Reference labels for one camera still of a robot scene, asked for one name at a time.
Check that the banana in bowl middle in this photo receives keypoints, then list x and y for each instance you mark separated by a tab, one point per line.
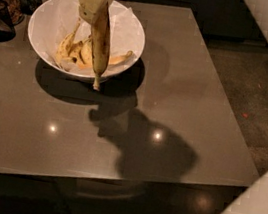
81	53

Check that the white bowl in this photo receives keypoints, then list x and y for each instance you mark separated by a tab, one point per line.
50	18

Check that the dark cabinet with handle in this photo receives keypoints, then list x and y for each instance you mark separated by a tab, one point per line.
49	195

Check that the banana at bowl left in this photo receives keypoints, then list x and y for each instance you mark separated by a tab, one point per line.
65	46

